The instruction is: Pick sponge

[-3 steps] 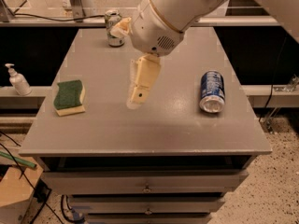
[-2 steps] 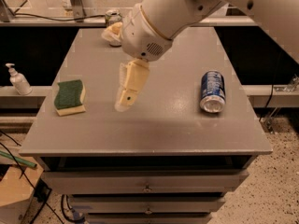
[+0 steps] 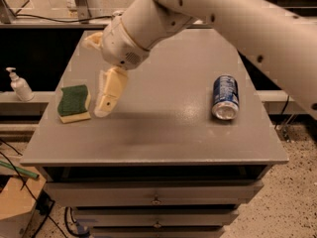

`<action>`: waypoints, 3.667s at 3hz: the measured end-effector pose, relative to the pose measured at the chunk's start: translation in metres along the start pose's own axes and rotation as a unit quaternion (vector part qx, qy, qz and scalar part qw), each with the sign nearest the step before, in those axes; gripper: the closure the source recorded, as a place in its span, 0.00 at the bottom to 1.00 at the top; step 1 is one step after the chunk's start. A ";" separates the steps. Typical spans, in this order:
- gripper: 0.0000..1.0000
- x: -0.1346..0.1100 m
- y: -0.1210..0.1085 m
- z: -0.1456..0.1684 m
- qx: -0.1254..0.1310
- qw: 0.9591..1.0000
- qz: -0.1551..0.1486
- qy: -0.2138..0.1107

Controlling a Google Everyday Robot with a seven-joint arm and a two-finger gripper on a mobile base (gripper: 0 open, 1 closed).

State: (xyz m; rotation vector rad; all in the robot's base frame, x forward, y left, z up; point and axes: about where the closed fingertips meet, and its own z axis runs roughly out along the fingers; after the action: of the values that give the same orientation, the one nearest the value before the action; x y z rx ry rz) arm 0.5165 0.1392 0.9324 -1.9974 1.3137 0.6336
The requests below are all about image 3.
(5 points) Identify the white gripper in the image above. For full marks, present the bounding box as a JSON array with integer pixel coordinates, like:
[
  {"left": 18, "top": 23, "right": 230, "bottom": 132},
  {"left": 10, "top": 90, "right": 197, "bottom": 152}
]
[{"left": 82, "top": 14, "right": 150, "bottom": 117}]

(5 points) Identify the green and yellow sponge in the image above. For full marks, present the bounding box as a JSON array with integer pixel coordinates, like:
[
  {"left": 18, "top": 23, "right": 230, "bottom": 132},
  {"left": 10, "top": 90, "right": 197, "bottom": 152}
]
[{"left": 57, "top": 84, "right": 91, "bottom": 123}]

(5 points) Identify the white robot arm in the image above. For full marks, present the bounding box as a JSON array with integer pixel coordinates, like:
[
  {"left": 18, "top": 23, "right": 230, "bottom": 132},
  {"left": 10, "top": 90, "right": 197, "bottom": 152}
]
[{"left": 83, "top": 0, "right": 317, "bottom": 119}]

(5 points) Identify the white pump bottle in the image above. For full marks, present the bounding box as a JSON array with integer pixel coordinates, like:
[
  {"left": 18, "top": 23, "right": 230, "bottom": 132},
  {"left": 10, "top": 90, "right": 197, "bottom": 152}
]
[{"left": 6, "top": 67, "right": 34, "bottom": 101}]

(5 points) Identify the grey drawer cabinet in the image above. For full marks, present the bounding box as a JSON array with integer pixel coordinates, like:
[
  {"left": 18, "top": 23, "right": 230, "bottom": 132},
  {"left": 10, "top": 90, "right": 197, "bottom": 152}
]
[{"left": 22, "top": 30, "right": 287, "bottom": 238}]

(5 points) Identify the blue soda can lying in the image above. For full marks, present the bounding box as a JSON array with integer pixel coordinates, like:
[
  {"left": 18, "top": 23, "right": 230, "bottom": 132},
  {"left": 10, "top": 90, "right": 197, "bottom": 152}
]
[{"left": 212, "top": 74, "right": 239, "bottom": 120}]

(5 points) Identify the top grey drawer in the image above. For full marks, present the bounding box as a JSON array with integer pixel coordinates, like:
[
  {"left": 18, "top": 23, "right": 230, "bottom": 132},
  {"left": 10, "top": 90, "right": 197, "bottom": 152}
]
[{"left": 46, "top": 180, "right": 264, "bottom": 207}]

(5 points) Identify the grey drawer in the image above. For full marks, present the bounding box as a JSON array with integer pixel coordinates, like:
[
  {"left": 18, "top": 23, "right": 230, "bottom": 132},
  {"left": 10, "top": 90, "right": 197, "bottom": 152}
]
[
  {"left": 46, "top": 180, "right": 264, "bottom": 207},
  {"left": 74, "top": 208, "right": 238, "bottom": 227}
]

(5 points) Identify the green rod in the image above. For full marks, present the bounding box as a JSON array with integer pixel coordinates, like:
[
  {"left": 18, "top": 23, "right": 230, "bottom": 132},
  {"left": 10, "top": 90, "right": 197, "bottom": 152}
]
[{"left": 0, "top": 161, "right": 39, "bottom": 179}]

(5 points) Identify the middle grey drawer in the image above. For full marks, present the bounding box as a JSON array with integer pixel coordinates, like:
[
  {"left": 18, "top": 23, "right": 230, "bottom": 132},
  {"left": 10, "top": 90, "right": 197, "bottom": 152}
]
[{"left": 74, "top": 208, "right": 238, "bottom": 227}]

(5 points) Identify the cardboard box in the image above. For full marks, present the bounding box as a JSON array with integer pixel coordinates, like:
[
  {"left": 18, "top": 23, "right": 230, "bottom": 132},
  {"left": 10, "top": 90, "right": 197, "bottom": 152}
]
[{"left": 0, "top": 176, "right": 46, "bottom": 238}]

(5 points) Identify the left metal bracket post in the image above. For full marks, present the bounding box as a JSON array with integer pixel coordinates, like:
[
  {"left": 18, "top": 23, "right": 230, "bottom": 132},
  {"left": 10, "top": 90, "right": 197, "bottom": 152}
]
[{"left": 74, "top": 0, "right": 101, "bottom": 24}]

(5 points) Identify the black cable on ledge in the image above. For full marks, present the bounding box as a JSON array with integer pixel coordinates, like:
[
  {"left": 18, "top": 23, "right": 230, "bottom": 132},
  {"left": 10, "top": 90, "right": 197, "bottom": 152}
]
[{"left": 13, "top": 0, "right": 113, "bottom": 24}]

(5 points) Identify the black floor cable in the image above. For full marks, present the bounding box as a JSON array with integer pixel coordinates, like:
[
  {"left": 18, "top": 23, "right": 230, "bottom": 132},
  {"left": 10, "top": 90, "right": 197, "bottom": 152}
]
[{"left": 0, "top": 139, "right": 68, "bottom": 238}]

